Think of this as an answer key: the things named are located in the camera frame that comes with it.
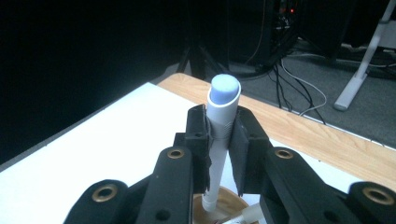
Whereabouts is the black tripod stand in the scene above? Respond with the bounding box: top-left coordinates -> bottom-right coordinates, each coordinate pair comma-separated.
177,36 -> 233,80

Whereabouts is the wooden pen holder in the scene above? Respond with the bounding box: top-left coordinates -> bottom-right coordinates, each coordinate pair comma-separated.
191,186 -> 262,224

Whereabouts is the white cable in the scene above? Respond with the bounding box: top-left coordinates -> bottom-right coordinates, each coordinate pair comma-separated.
279,59 -> 328,118

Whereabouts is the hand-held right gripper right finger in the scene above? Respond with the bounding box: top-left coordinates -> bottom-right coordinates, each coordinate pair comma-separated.
229,105 -> 359,224

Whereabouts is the dark equipment rack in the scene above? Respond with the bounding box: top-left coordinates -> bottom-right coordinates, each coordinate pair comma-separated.
261,0 -> 312,68

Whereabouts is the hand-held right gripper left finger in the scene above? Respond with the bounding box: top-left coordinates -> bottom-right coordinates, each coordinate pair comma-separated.
143,104 -> 213,224

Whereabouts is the white metal stand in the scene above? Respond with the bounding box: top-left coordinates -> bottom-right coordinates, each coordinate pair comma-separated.
332,0 -> 396,112

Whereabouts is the black cable bundle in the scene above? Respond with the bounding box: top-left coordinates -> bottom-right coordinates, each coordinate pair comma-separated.
272,62 -> 326,125

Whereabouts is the white table mat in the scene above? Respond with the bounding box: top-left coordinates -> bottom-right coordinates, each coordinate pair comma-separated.
0,81 -> 356,224

